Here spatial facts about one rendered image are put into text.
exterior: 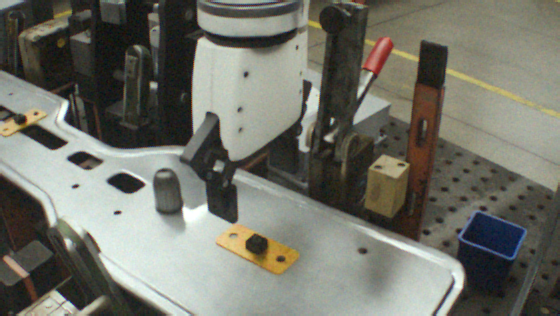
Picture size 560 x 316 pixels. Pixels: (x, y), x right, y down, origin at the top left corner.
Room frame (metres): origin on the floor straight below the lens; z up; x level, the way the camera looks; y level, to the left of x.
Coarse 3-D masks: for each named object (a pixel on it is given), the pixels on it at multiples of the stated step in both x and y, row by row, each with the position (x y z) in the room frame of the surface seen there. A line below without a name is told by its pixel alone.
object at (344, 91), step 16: (320, 16) 0.54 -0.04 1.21; (336, 16) 0.52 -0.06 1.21; (352, 16) 0.55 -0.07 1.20; (336, 32) 0.52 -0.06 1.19; (352, 32) 0.54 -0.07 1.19; (336, 48) 0.56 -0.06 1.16; (352, 48) 0.54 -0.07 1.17; (336, 64) 0.55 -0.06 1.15; (352, 64) 0.53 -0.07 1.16; (336, 80) 0.55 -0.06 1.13; (352, 80) 0.53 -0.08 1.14; (320, 96) 0.55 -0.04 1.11; (336, 96) 0.55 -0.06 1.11; (352, 96) 0.54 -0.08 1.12; (320, 112) 0.54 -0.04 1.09; (336, 112) 0.54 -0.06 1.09; (352, 112) 0.54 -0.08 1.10; (320, 128) 0.54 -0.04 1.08; (352, 128) 0.54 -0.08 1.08; (320, 144) 0.54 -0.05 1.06; (336, 144) 0.53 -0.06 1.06; (336, 160) 0.52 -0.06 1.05
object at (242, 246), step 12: (240, 228) 0.46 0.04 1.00; (216, 240) 0.44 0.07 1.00; (228, 240) 0.44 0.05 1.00; (240, 240) 0.44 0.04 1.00; (264, 240) 0.43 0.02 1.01; (240, 252) 0.42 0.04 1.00; (252, 252) 0.42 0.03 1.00; (264, 252) 0.42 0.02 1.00; (276, 252) 0.42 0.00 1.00; (288, 252) 0.42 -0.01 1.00; (264, 264) 0.40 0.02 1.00; (276, 264) 0.40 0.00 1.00; (288, 264) 0.40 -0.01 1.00
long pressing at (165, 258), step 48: (0, 96) 0.80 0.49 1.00; (48, 96) 0.79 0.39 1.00; (0, 144) 0.64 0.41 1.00; (96, 144) 0.63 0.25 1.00; (48, 192) 0.52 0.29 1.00; (96, 192) 0.52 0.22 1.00; (144, 192) 0.52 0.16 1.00; (192, 192) 0.53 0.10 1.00; (240, 192) 0.53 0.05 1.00; (288, 192) 0.52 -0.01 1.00; (96, 240) 0.44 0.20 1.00; (144, 240) 0.44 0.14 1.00; (192, 240) 0.44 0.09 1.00; (288, 240) 0.44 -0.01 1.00; (336, 240) 0.44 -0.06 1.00; (384, 240) 0.44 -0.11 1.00; (144, 288) 0.37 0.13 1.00; (192, 288) 0.37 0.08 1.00; (240, 288) 0.37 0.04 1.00; (288, 288) 0.37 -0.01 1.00; (336, 288) 0.37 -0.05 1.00; (384, 288) 0.37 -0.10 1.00; (432, 288) 0.37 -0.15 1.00
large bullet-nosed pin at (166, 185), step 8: (160, 168) 0.51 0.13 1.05; (168, 168) 0.51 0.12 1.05; (160, 176) 0.49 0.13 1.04; (168, 176) 0.49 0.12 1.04; (176, 176) 0.50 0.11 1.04; (160, 184) 0.49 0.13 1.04; (168, 184) 0.49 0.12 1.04; (176, 184) 0.49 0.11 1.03; (160, 192) 0.49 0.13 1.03; (168, 192) 0.49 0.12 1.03; (176, 192) 0.49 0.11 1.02; (160, 200) 0.49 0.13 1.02; (168, 200) 0.49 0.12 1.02; (176, 200) 0.49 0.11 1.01; (160, 208) 0.49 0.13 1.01; (168, 208) 0.49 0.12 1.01; (176, 208) 0.49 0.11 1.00
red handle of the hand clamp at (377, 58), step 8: (384, 40) 0.63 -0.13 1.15; (376, 48) 0.62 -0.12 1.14; (384, 48) 0.62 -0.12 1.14; (392, 48) 0.63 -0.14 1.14; (368, 56) 0.62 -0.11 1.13; (376, 56) 0.61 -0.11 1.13; (384, 56) 0.62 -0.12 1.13; (368, 64) 0.61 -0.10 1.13; (376, 64) 0.61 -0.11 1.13; (384, 64) 0.62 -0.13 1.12; (368, 72) 0.60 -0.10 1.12; (376, 72) 0.60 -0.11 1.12; (360, 80) 0.59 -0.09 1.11; (368, 80) 0.59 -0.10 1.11; (360, 88) 0.58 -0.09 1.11; (368, 88) 0.59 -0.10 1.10; (360, 96) 0.57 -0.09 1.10; (360, 104) 0.57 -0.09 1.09; (336, 120) 0.55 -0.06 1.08; (336, 128) 0.54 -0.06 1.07; (328, 136) 0.54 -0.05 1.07; (336, 136) 0.54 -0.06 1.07; (328, 144) 0.54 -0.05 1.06
